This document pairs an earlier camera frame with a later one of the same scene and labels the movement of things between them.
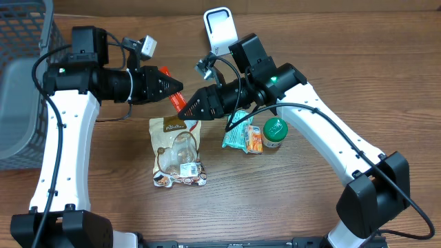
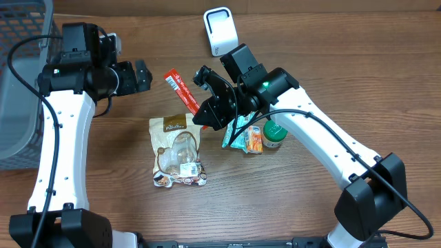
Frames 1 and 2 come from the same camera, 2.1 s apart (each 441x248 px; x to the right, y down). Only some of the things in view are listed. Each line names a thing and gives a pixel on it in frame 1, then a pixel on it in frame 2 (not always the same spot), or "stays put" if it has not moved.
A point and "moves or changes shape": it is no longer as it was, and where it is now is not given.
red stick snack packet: (177, 99) moves or changes shape
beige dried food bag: (176, 151) stays put
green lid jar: (275, 131) stays put
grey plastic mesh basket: (28, 31) stays put
